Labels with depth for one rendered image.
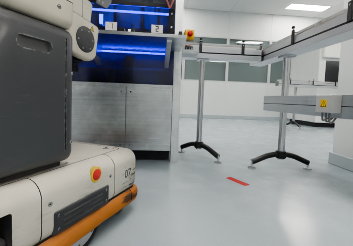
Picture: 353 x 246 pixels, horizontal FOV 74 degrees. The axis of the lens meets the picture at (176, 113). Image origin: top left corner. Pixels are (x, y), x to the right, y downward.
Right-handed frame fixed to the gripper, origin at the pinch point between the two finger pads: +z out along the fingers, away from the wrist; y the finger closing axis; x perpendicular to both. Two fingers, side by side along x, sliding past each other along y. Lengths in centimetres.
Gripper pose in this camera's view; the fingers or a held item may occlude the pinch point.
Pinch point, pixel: (169, 6)
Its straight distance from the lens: 165.5
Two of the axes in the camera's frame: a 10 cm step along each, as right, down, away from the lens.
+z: -0.2, 10.0, 0.8
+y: -0.7, -0.8, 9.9
